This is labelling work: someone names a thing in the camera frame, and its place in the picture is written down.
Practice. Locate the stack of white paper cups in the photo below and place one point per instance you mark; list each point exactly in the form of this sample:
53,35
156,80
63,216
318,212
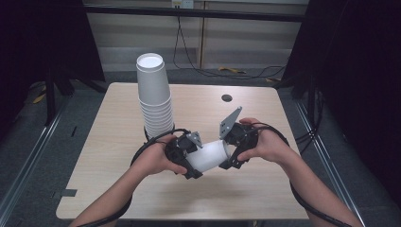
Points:
154,94

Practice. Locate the small yellow floor scrap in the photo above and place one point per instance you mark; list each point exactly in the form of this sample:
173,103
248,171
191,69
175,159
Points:
270,80

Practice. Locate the person's left hand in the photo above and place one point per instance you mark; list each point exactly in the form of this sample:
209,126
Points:
151,159

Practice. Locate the metal floor rail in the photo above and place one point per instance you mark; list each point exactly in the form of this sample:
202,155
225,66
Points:
30,157
334,176

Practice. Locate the single white paper cup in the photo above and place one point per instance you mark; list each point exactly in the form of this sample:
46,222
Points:
208,156

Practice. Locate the white wall outlet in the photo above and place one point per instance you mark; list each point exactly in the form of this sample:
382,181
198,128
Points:
182,3

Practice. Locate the yellow strip on floor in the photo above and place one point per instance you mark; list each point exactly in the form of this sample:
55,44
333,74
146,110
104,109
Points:
231,69

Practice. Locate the black curtain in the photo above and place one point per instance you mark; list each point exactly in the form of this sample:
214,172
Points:
41,41
356,78

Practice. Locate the black cup holder stand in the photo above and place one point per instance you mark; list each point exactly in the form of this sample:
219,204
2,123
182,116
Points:
146,134

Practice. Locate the black horizontal bar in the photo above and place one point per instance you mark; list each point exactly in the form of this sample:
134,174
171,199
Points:
195,13

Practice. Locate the yellow floor tape piece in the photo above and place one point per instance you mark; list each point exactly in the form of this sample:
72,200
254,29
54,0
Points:
39,98

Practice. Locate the grey tape strip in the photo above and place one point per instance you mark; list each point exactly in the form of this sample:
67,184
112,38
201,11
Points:
68,192

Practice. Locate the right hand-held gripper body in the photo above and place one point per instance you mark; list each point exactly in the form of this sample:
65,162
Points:
246,137

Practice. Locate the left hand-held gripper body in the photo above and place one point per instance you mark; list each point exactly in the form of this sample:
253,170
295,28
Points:
176,151

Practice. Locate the black stand leg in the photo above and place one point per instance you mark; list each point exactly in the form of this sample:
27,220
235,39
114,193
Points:
49,97

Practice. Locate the person's right hand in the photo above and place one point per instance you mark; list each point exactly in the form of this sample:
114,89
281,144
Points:
271,145

